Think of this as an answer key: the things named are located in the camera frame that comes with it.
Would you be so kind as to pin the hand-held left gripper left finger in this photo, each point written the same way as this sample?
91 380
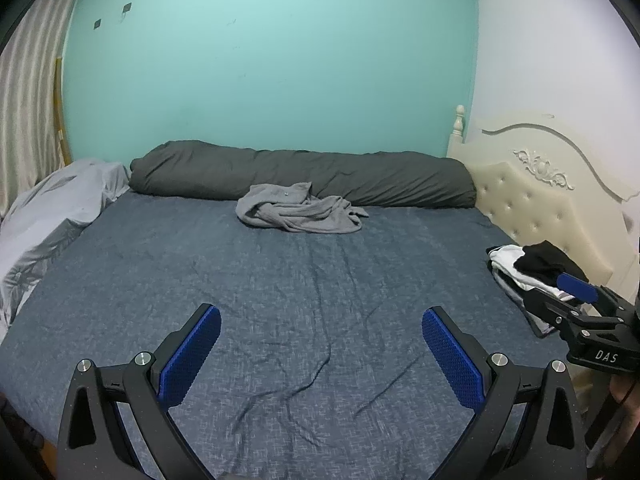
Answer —
192 355

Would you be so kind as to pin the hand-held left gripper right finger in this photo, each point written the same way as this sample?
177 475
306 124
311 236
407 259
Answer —
452 360

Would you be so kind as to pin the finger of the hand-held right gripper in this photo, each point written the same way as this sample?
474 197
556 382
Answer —
547 307
575 287

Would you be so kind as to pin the white black-striped garment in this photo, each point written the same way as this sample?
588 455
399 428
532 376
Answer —
507 270

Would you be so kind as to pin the black garment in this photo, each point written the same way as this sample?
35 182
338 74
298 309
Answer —
545 260

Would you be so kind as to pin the cream tufted headboard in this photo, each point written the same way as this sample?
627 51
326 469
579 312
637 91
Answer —
540 200

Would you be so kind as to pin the bed with blue-grey sheet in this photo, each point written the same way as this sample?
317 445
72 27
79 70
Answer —
300 300

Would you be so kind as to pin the light grey quilt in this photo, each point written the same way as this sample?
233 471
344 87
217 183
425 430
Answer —
55 210

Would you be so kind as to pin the dark grey rolled duvet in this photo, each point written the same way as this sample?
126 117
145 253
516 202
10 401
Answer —
300 175

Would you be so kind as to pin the wooden frame strip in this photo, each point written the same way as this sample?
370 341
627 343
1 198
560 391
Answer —
61 120

